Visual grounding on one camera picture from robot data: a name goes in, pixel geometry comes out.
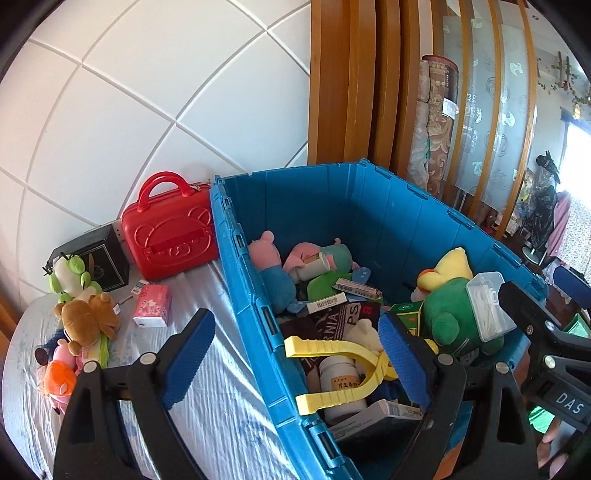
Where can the green frog plush toy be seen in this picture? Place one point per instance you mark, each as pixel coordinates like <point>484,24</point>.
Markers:
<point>69,279</point>

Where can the white medicine bottle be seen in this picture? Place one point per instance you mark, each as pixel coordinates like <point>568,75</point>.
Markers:
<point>339,383</point>

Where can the pink pig plush blue body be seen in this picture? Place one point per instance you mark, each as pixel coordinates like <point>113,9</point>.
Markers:
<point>277,281</point>

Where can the blue plastic crate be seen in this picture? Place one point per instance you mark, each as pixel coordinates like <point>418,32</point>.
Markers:
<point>369,207</point>

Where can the barcode labelled box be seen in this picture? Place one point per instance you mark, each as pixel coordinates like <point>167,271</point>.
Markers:
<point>328,304</point>

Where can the brown bear plush toy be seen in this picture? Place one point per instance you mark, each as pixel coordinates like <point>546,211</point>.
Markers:
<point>85,318</point>

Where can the pink and teal plush toy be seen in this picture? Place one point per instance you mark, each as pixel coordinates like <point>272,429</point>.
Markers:
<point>341,256</point>

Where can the pink hanging garment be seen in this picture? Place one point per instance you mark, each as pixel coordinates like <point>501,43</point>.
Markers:
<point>559,221</point>

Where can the wooden door frame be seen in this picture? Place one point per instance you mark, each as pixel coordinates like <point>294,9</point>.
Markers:
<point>351,83</point>

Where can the pink tissue pack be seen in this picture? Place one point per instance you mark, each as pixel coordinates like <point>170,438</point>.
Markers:
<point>152,307</point>

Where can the small white box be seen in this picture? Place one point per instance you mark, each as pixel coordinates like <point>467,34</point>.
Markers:
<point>135,290</point>

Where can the person's right hand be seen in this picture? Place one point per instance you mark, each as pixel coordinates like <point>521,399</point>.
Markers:
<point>550,445</point>

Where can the rolled patterned carpet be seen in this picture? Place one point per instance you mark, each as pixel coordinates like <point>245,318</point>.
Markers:
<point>436,120</point>

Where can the black gift box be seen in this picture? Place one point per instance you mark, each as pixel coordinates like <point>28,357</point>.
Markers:
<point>108,258</point>

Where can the small pink plush toy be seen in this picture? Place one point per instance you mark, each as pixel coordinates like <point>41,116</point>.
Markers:
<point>64,353</point>

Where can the wall socket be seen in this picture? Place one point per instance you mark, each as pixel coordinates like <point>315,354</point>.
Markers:
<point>118,231</point>

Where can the grey and white carton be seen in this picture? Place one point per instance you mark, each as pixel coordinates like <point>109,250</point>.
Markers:
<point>374,417</point>

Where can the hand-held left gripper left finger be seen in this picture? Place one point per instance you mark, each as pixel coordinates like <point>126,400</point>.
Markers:
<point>189,360</point>

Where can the orange and pink plush toy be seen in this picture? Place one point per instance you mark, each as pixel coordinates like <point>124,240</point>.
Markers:
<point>60,381</point>

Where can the clear cotton swab box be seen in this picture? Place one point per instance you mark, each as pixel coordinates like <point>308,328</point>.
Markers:
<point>489,307</point>

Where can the wooden frame post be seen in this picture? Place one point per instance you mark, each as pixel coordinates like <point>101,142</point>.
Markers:
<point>7,314</point>

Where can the cloth-covered desktop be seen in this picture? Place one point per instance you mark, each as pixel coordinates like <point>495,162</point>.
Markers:
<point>231,406</point>

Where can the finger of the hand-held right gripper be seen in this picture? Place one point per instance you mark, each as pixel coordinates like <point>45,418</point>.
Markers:
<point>572,281</point>
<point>526,300</point>

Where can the black printed pouch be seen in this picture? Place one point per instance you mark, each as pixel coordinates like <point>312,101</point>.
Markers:
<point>332,323</point>

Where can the red bear-embossed carry case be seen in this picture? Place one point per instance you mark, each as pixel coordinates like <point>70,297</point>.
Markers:
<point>171,235</point>

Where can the green medicine box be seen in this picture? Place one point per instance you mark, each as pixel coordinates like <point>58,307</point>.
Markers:
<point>408,318</point>

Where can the yellow plastic tongs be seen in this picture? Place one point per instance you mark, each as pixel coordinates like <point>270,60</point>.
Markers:
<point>369,369</point>

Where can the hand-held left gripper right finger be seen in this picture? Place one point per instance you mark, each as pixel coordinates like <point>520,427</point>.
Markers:
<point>404,360</point>

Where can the white and red medicine box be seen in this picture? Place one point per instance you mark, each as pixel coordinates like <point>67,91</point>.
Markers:
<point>358,287</point>

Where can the green plush piece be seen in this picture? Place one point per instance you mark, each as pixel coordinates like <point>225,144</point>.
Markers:
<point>325,288</point>

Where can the small white bottle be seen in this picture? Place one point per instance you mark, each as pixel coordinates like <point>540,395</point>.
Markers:
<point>314,267</point>

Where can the white plush piece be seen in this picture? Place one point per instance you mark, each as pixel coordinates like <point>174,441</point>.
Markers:
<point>364,334</point>

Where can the green and yellow duck plush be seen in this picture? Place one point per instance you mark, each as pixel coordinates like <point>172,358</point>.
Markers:
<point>445,314</point>

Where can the green garment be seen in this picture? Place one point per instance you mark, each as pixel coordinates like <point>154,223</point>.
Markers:
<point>541,417</point>

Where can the artificial ivy garland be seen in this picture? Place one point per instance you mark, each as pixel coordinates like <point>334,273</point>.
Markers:
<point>563,78</point>

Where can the frosted glass sliding door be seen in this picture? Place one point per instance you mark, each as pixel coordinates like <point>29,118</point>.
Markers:
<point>489,115</point>

